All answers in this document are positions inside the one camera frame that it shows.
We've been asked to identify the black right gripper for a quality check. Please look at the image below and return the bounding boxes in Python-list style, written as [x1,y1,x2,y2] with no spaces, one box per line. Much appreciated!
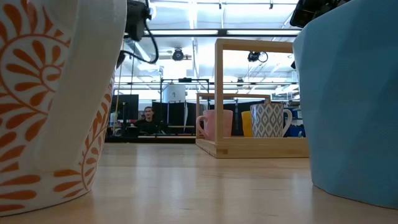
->
[289,0,351,70]

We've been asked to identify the grey white diamond pattern mug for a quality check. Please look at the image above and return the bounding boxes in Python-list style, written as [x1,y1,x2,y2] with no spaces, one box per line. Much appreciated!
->
[249,103,294,139]

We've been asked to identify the blue faceted mug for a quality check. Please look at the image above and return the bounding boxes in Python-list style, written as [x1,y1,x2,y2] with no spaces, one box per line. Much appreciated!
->
[292,0,398,210]

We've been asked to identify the plain yellow mug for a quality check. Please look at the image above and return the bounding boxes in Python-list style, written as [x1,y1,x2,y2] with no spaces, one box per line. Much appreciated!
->
[241,111,254,138]

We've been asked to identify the wooden mug rack frame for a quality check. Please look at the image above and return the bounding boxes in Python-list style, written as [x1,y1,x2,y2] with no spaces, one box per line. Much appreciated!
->
[195,38,310,159]

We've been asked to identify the pink mug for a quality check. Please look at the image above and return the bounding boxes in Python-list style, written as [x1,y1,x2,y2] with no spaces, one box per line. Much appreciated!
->
[195,109,234,141]

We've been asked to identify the white mug orange leaf pattern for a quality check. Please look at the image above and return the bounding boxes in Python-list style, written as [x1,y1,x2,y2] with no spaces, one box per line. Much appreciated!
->
[0,0,127,218]

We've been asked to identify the blue storage bins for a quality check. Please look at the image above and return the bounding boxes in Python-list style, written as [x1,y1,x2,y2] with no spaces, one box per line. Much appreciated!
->
[284,107,306,138]

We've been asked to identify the black ceiling beam with lights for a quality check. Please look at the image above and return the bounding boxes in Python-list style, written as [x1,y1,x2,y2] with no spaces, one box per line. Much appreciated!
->
[141,29,303,38]

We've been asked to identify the black round ceiling spotlight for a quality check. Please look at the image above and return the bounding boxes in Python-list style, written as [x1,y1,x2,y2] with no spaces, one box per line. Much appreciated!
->
[172,48,185,62]

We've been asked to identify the black partition curtain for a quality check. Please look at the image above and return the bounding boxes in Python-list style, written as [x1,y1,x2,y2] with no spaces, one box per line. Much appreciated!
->
[151,101,268,138]

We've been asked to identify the person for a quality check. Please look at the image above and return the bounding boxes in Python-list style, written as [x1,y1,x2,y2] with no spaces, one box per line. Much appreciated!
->
[136,106,161,135]

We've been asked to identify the black monitor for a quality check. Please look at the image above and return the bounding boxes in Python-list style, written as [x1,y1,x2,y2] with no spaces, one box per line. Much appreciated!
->
[111,94,139,124]

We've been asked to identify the black ceiling camera with cable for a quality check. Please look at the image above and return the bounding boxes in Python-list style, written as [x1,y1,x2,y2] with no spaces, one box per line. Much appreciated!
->
[247,50,269,63]

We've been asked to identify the black metal frame stand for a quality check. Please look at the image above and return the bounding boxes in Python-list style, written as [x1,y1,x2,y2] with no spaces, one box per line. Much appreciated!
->
[159,77,211,138]

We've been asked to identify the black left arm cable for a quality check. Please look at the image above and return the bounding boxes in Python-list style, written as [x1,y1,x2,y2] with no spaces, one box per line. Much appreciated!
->
[116,18,160,69]

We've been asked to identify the black table edge rail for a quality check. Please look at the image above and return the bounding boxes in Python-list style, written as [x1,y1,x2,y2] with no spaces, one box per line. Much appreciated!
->
[105,136,197,144]

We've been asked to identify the thin black hanging cable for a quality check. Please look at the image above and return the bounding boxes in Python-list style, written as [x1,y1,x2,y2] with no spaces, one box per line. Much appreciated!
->
[130,42,137,94]

